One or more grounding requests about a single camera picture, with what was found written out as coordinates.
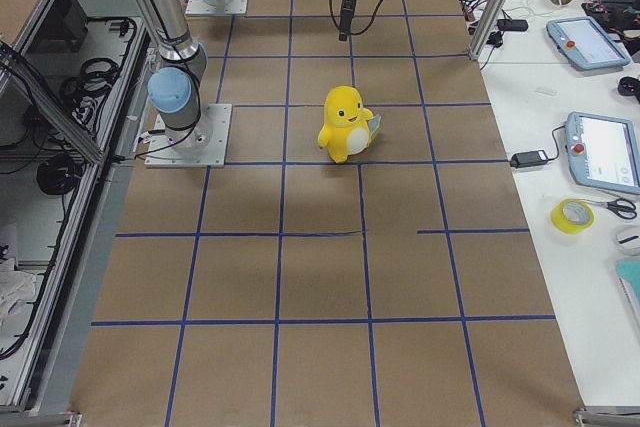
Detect lower teach pendant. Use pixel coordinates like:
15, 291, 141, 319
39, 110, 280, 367
564, 112, 639, 195

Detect upper teach pendant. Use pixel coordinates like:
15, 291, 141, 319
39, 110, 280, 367
546, 17, 631, 70

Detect yellow tape roll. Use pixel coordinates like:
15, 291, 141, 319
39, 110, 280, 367
550, 198, 595, 235

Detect black power adapter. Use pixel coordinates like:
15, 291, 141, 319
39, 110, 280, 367
509, 150, 550, 169

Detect yellow plush toy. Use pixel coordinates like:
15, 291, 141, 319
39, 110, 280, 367
317, 86, 381, 164

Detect teach pendant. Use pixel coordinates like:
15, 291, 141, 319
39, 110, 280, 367
564, 112, 639, 195
546, 17, 631, 70

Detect black scissors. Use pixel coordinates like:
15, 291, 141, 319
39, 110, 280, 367
579, 197, 638, 220

